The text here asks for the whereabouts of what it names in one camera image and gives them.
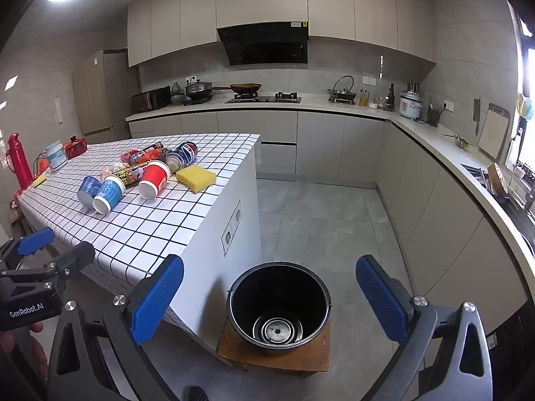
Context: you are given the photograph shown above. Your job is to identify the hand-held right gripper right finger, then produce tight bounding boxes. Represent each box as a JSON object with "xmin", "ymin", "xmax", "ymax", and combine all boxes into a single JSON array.
[{"xmin": 355, "ymin": 254, "xmax": 495, "ymax": 401}]

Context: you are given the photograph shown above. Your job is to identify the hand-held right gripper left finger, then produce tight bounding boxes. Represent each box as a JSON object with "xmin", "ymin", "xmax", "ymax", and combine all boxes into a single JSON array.
[{"xmin": 47, "ymin": 254, "xmax": 187, "ymax": 401}]

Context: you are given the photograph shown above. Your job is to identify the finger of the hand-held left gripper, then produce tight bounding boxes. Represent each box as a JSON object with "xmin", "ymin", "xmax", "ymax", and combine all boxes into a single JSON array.
[
  {"xmin": 0, "ymin": 241, "xmax": 96, "ymax": 291},
  {"xmin": 0, "ymin": 228, "xmax": 54, "ymax": 269}
]

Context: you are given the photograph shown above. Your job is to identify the black plastic bucket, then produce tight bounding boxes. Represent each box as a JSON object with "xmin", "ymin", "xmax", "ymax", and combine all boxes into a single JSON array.
[{"xmin": 226, "ymin": 261, "xmax": 334, "ymax": 358}]

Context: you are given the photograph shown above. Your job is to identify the person's left hand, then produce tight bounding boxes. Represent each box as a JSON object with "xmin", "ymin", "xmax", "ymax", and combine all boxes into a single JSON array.
[{"xmin": 0, "ymin": 321, "xmax": 49, "ymax": 381}]

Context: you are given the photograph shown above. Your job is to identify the dark blue patterned cup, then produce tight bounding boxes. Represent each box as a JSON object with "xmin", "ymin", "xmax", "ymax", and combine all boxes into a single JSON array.
[{"xmin": 77, "ymin": 176, "xmax": 101, "ymax": 210}]

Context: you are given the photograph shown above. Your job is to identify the light blue patterned cup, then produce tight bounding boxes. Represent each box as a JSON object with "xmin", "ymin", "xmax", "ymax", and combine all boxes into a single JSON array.
[{"xmin": 92, "ymin": 175, "xmax": 126, "ymax": 215}]

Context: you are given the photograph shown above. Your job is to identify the red thermos flask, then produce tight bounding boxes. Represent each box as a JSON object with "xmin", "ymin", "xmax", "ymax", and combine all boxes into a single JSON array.
[{"xmin": 7, "ymin": 133, "xmax": 35, "ymax": 190}]

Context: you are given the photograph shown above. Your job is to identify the white tub with blue label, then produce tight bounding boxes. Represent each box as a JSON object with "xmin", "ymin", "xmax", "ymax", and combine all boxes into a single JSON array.
[{"xmin": 44, "ymin": 141, "xmax": 68, "ymax": 172}]

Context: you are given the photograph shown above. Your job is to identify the low wooden stool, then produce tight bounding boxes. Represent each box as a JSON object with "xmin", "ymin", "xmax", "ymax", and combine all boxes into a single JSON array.
[{"xmin": 215, "ymin": 319, "xmax": 332, "ymax": 374}]

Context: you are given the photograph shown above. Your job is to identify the island socket panel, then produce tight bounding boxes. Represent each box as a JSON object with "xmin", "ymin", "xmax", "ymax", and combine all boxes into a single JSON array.
[{"xmin": 221, "ymin": 200, "xmax": 243, "ymax": 256}]

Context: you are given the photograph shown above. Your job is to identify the yellow printed can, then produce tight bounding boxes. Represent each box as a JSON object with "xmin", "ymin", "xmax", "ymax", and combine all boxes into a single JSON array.
[
  {"xmin": 127, "ymin": 141, "xmax": 165, "ymax": 165},
  {"xmin": 112, "ymin": 163, "xmax": 148, "ymax": 187}
]

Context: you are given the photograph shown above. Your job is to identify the small red pot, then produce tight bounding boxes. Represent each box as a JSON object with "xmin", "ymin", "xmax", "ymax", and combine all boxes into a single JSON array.
[{"xmin": 64, "ymin": 136, "xmax": 88, "ymax": 159}]

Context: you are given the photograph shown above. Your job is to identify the red paper cup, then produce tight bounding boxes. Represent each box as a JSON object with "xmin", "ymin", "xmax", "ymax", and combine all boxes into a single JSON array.
[{"xmin": 138, "ymin": 160, "xmax": 171, "ymax": 200}]

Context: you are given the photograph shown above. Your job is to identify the red plastic bag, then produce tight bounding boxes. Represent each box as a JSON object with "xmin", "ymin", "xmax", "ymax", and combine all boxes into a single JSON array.
[{"xmin": 138, "ymin": 149, "xmax": 171, "ymax": 164}]

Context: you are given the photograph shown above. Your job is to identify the large yellow sponge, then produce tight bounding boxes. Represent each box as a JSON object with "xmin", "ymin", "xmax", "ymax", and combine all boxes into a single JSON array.
[{"xmin": 176, "ymin": 164, "xmax": 217, "ymax": 194}]

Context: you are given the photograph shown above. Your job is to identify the blue soda can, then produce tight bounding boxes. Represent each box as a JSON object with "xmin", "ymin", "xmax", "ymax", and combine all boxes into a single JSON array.
[{"xmin": 166, "ymin": 141, "xmax": 199, "ymax": 173}]

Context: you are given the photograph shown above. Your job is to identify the kitchen sink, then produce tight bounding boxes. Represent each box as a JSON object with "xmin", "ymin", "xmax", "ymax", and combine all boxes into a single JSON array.
[{"xmin": 461, "ymin": 163, "xmax": 535, "ymax": 255}]

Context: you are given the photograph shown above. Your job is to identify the beige refrigerator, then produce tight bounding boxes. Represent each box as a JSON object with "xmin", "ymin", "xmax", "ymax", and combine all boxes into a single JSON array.
[{"xmin": 72, "ymin": 50, "xmax": 130, "ymax": 145}]

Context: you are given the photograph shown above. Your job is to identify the black microwave oven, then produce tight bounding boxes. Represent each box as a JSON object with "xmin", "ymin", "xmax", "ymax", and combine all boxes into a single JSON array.
[{"xmin": 132, "ymin": 86, "xmax": 172, "ymax": 113}]

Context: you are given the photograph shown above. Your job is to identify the green scallion bunch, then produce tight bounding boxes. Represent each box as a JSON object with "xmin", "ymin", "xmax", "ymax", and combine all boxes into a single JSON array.
[{"xmin": 444, "ymin": 133, "xmax": 473, "ymax": 149}]

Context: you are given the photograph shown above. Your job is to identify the black utensil holder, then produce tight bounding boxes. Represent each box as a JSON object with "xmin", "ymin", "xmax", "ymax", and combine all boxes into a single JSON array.
[{"xmin": 425, "ymin": 96, "xmax": 440, "ymax": 128}]

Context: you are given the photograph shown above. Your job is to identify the white rice cooker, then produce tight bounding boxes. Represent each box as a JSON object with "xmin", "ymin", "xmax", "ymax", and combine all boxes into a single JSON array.
[{"xmin": 399, "ymin": 90, "xmax": 422, "ymax": 120}]

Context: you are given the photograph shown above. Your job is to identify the grey cutting board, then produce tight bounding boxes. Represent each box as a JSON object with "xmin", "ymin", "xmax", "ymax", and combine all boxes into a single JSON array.
[{"xmin": 477, "ymin": 103, "xmax": 511, "ymax": 159}]

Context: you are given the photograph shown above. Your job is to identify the grey pot with lid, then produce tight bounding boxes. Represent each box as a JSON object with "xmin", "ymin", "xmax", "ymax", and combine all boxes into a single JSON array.
[{"xmin": 185, "ymin": 79, "xmax": 215, "ymax": 100}]

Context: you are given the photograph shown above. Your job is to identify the black gas stove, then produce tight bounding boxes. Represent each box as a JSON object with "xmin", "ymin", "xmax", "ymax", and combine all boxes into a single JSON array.
[{"xmin": 225, "ymin": 92, "xmax": 302, "ymax": 104}]

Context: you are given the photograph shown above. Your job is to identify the kitchen window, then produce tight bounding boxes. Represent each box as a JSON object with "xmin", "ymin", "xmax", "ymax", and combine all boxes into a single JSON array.
[{"xmin": 506, "ymin": 0, "xmax": 535, "ymax": 168}]

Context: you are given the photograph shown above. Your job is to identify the black range hood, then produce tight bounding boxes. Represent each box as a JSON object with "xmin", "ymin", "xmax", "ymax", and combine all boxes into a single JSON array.
[{"xmin": 216, "ymin": 21, "xmax": 310, "ymax": 66}]

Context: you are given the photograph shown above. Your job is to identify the beige upper cabinets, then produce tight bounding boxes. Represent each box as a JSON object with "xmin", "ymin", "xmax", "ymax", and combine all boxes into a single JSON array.
[{"xmin": 126, "ymin": 0, "xmax": 437, "ymax": 68}]

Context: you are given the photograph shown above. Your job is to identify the steel pot with hoop handle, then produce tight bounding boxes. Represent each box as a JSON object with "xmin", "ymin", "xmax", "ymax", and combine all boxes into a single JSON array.
[{"xmin": 327, "ymin": 75, "xmax": 357, "ymax": 105}]

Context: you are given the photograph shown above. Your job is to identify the wok with long handle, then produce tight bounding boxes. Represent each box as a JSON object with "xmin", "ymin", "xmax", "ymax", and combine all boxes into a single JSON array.
[{"xmin": 215, "ymin": 83, "xmax": 262, "ymax": 95}]

